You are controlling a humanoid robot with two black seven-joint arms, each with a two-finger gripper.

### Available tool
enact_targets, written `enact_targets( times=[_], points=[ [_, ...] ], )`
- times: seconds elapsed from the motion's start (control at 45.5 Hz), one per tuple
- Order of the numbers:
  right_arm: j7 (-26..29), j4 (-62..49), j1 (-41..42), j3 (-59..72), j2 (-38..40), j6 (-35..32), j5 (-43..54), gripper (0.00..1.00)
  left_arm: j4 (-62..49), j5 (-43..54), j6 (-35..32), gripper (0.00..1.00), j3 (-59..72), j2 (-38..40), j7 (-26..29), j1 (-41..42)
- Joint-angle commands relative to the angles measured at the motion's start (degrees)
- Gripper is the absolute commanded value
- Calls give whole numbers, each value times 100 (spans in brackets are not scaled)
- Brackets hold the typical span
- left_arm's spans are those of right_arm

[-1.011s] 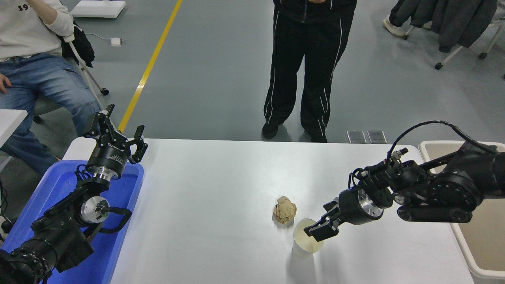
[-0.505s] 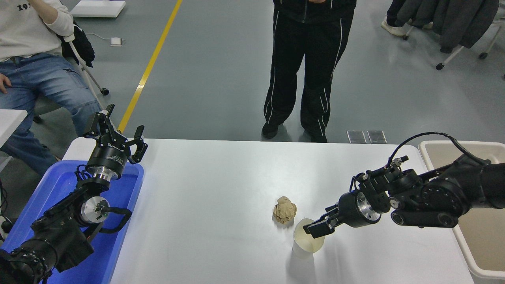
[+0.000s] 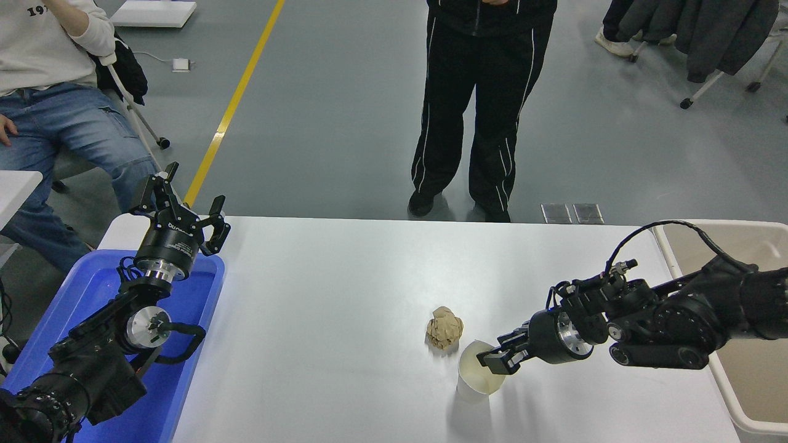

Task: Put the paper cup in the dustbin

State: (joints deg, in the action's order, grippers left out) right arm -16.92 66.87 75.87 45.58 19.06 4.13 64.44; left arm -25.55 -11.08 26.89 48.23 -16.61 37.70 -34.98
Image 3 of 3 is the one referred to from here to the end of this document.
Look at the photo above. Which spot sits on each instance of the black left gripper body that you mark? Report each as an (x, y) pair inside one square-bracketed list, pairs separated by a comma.
[(169, 246)]

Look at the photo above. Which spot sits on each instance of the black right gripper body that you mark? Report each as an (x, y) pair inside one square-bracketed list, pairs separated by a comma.
[(545, 337)]

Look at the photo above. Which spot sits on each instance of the white paper cup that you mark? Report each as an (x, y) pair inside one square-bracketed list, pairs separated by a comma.
[(475, 381)]

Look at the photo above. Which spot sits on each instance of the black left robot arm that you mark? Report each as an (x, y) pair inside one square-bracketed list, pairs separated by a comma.
[(92, 369)]

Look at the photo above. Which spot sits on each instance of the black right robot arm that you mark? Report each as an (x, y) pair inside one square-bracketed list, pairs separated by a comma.
[(677, 320)]

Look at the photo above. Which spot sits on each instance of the person's hand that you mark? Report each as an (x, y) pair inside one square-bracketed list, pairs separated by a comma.
[(6, 130), (495, 2)]

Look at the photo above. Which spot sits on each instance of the crumpled tan paper ball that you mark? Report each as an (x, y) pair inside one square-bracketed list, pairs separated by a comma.
[(444, 328)]

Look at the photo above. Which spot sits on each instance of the blue plastic tray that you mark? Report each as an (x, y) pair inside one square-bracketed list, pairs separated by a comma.
[(80, 289)]

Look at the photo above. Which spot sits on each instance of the white-framed wheeled chair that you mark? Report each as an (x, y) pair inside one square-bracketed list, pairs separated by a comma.
[(132, 107)]

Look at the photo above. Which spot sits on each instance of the metal floor plate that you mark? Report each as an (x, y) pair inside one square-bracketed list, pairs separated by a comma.
[(556, 213), (588, 213)]

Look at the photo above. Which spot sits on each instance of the person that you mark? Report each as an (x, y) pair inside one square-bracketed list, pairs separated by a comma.
[(612, 43), (455, 92), (61, 123)]

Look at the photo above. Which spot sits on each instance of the white power adapter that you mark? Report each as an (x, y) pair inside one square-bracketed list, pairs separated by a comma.
[(181, 64)]

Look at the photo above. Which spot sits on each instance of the small white table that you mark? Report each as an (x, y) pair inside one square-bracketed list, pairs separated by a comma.
[(15, 191)]

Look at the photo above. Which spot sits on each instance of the white flat platform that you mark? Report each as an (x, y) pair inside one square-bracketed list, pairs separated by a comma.
[(154, 12)]

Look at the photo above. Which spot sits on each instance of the large pale plastic bin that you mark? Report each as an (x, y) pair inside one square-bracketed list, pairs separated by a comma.
[(757, 387)]

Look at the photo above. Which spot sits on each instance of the dark grey jacket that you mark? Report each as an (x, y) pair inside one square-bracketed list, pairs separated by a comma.
[(708, 31)]

